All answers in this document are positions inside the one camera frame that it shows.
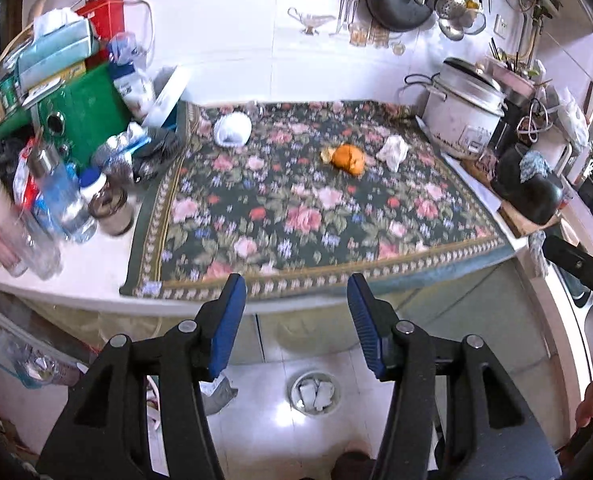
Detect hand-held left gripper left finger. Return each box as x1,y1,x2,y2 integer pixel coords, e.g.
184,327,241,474
36,273,248,480

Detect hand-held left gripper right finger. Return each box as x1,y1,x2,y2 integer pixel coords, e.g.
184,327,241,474
347,273,562,480

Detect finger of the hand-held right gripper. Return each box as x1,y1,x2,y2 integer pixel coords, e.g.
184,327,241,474
541,235,593,311

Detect round white floor bin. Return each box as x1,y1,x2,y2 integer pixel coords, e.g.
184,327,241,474
289,370,343,416

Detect white tissue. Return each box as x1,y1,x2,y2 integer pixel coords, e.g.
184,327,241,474
377,135,410,172

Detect plain white cup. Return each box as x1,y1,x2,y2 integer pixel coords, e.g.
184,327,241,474
213,112,252,148

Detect grey scrubbing cloth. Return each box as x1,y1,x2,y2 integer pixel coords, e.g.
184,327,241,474
528,230,550,278

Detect yellow base cabinets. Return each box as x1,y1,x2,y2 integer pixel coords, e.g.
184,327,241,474
21,260,577,451

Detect wooden cutting board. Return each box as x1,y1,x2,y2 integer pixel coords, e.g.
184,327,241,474
457,152,562,238

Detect grey bag of potatoes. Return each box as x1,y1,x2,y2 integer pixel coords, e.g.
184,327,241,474
146,375,240,416

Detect blue-grey knitted cloth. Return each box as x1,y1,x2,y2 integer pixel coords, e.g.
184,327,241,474
519,150,552,181

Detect floral cloth mat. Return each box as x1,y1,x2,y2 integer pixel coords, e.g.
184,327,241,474
119,100,515,302

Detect person's brown shoe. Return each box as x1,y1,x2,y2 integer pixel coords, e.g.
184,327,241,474
331,451,375,480

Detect white plastic bag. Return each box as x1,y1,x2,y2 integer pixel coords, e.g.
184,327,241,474
551,87,590,148

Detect brown glass jar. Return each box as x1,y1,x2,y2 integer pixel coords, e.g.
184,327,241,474
89,187,134,237

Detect black kitchen appliance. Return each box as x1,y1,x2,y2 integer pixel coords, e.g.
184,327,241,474
489,97,532,156

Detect white rice cooker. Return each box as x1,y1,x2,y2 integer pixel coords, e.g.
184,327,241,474
404,57,508,161

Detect clear plastic floor bag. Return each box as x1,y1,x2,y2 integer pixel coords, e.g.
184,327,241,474
0,330,77,388

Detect pink utensil holder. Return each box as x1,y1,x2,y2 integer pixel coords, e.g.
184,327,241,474
484,57,535,96

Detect clear drinking glass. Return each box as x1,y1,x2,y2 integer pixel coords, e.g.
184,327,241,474
14,207,62,281

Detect clear bottle with steel cap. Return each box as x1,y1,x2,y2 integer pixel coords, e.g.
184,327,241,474
26,142,97,243

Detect silver foil packets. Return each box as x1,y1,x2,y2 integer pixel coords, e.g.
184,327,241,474
91,122,152,171

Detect white round lid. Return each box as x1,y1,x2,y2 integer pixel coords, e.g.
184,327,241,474
141,65,192,128

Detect green box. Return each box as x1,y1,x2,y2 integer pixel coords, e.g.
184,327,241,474
0,62,132,171

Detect red and white packet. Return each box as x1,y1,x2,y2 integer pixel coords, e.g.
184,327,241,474
12,137,42,208

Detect white and blue bag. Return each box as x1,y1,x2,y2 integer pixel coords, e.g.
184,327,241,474
107,32,156,121

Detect teal tissue box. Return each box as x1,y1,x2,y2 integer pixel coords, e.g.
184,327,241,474
16,20,100,88

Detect red box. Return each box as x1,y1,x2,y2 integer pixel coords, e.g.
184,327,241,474
74,0,124,41

